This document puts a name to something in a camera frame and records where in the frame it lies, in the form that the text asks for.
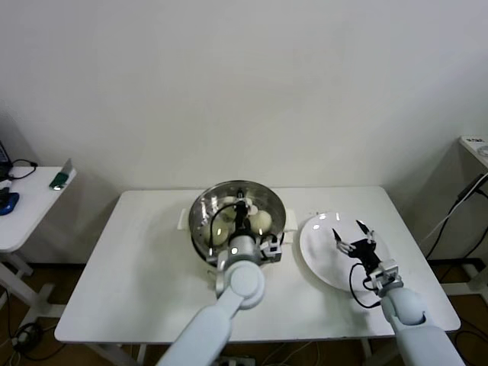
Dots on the stainless steel steamer basket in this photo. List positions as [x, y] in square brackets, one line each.
[199, 249]

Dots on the grey floor plug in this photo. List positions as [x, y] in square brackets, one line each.
[24, 336]

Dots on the white shelf table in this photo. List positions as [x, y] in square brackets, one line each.
[469, 156]

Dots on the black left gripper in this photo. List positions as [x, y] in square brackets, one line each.
[240, 225]

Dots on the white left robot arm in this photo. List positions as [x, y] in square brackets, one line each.
[244, 282]

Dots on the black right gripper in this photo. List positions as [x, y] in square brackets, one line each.
[366, 253]

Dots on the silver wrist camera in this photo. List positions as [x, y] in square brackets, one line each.
[387, 268]
[272, 249]

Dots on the blue small device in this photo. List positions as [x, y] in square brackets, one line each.
[9, 204]

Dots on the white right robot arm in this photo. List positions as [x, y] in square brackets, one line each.
[408, 305]

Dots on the white power strip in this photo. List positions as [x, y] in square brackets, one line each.
[240, 361]

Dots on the cream electric cooking pot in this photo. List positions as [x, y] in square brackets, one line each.
[291, 221]

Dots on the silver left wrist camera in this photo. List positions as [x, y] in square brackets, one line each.
[272, 249]

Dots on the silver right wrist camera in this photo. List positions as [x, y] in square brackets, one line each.
[387, 268]

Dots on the white side table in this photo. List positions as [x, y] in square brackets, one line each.
[34, 206]

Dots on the clear tape roll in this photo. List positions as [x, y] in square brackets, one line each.
[483, 151]

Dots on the white round plate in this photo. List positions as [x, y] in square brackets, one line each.
[316, 263]

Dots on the black table foot bar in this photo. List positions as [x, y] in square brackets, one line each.
[450, 263]

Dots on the white box black print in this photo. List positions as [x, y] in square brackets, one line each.
[474, 141]

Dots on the white work table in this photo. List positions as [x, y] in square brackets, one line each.
[297, 320]

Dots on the laptop with blue screen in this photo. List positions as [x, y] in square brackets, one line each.
[3, 152]

